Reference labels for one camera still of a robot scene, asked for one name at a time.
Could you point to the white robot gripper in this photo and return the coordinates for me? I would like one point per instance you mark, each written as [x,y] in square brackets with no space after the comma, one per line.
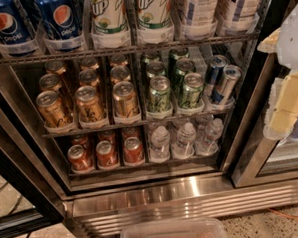
[292,44]

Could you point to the green can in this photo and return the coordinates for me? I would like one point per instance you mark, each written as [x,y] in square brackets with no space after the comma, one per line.
[191,92]
[148,57]
[182,67]
[155,69]
[159,94]
[175,54]

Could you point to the blue silver can front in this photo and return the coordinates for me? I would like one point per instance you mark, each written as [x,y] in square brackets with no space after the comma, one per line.
[226,84]

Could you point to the blue silver can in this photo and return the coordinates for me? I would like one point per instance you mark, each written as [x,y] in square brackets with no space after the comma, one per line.
[214,71]
[226,84]

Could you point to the blue silver can rear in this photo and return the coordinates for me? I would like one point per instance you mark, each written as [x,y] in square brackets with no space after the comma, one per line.
[214,71]

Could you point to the water bottle front middle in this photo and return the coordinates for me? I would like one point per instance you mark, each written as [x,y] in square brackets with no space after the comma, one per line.
[183,146]

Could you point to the gold can front right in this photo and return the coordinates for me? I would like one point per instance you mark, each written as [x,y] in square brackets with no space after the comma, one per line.
[125,99]

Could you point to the gold can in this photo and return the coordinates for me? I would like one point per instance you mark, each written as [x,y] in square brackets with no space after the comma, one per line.
[89,104]
[53,110]
[89,63]
[117,60]
[120,73]
[57,67]
[125,99]
[89,77]
[52,82]

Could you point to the orange can rear right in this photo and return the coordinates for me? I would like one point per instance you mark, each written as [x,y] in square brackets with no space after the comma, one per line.
[128,132]

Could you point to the orange can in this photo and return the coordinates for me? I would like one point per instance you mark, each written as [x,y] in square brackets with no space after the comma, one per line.
[106,155]
[109,135]
[82,139]
[133,151]
[128,132]
[79,158]

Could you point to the gold can rear right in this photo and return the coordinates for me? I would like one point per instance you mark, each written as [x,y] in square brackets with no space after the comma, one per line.
[117,60]

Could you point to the orange can front right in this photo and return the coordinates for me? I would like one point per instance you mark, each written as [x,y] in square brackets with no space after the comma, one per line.
[133,151]

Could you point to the stainless steel fridge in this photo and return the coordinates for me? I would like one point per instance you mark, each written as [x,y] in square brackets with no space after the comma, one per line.
[246,173]

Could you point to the orange can rear middle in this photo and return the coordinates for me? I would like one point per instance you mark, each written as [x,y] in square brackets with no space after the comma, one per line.
[109,135]

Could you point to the gold can rear middle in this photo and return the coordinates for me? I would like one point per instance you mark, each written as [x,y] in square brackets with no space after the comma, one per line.
[89,63]

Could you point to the orange can front middle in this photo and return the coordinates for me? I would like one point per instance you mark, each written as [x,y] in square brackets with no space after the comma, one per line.
[106,155]

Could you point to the gold can front middle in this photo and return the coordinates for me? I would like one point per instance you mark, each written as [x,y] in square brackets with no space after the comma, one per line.
[89,104]

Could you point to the orange can rear left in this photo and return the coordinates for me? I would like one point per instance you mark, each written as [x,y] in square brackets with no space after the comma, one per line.
[82,139]

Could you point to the orange can front left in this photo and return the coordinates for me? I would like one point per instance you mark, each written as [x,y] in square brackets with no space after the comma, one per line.
[79,158]

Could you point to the gold can rear left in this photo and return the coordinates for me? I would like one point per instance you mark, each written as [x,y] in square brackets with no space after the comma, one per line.
[57,67]

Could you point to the gold can front left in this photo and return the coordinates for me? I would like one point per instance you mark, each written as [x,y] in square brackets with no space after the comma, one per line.
[53,110]

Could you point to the open fridge door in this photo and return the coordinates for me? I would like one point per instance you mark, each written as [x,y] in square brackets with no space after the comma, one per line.
[27,202]

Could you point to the white labelled bottle right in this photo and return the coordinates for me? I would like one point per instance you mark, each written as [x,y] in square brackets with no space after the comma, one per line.
[235,16]

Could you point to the white labelled bottle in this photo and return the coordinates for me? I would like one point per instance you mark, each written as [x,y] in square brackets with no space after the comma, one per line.
[235,16]
[198,18]

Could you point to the white labelled bottle left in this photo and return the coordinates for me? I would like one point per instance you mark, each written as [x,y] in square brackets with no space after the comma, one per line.
[198,18]

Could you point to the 7UP bottle right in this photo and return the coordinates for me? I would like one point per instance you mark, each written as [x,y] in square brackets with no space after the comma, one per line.
[154,20]

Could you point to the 7up bottle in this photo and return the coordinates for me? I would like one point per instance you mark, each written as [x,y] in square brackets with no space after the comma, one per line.
[154,20]
[109,24]

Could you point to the water bottle front left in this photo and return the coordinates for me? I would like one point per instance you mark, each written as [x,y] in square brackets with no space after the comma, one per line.
[159,145]

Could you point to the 7UP bottle left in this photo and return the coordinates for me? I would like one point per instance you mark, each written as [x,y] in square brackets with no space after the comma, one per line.
[109,24]

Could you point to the clear plastic food container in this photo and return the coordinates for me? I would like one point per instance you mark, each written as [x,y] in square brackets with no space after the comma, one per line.
[183,228]

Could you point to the Pepsi bottle right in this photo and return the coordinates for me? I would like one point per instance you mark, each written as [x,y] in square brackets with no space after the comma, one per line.
[62,21]

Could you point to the pepsi bottle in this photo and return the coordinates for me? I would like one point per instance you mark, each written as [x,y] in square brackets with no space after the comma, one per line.
[62,21]
[16,29]

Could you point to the Pepsi bottle left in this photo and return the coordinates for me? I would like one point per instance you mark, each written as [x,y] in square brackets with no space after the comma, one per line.
[16,29]

